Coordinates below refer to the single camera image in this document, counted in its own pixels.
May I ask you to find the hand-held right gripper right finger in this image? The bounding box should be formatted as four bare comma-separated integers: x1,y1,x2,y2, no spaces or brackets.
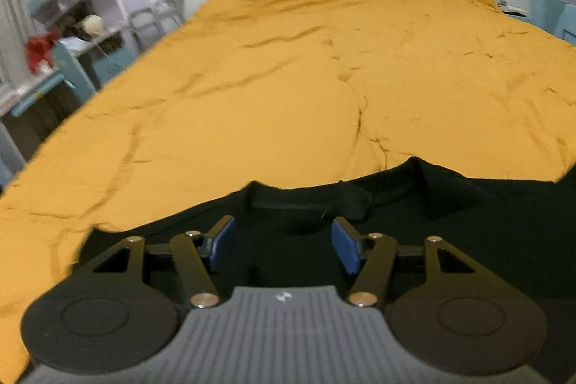
330,217,493,310

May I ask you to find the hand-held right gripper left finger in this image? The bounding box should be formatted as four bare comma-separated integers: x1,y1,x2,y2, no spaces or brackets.
74,215,238,310

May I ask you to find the black sweater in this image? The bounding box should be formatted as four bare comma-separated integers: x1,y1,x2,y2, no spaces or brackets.
67,157,576,367

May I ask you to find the yellow quilted blanket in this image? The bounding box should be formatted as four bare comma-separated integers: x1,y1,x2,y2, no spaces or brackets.
0,0,576,384

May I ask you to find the blue white chair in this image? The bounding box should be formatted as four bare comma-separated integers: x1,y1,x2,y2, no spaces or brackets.
54,41,97,97

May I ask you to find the grey rolling cart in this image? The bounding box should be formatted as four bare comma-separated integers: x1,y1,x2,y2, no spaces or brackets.
130,0,185,47

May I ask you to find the white blue desk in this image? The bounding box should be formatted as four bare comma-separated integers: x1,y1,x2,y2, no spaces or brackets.
0,22,136,142

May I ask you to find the red bag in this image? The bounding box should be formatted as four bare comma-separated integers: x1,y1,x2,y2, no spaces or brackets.
24,31,61,74

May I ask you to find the blue nightstand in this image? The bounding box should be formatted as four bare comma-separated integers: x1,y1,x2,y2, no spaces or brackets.
492,0,536,22

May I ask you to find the white window curtain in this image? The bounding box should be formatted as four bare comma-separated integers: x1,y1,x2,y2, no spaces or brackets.
0,0,32,88

